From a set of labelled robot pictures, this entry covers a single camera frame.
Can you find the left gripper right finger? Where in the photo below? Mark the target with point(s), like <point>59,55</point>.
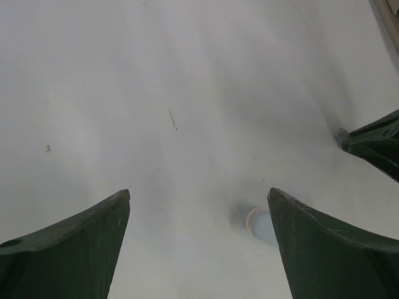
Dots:
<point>324,257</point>

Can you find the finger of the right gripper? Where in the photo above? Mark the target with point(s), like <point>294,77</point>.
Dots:
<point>382,154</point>
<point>387,121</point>

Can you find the long staple strip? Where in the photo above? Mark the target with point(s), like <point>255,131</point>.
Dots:
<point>341,135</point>

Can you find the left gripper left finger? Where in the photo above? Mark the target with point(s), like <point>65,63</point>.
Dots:
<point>73,258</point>

